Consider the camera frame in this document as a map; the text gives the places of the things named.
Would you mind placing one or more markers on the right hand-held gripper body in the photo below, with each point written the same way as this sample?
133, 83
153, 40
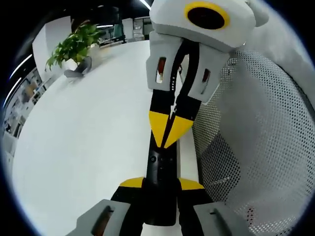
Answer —
216, 37

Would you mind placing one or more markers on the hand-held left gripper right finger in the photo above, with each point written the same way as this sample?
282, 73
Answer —
211, 216

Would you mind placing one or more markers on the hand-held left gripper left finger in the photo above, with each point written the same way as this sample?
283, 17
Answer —
108, 211

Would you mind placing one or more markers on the black remote control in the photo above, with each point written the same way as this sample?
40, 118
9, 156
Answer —
161, 172

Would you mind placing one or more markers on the white perforated mesh basket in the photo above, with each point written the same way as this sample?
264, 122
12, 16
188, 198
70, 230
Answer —
258, 159

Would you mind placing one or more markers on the grey curved headset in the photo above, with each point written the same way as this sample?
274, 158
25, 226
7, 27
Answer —
85, 64

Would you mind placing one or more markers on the green potted plant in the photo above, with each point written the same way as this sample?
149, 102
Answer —
73, 46

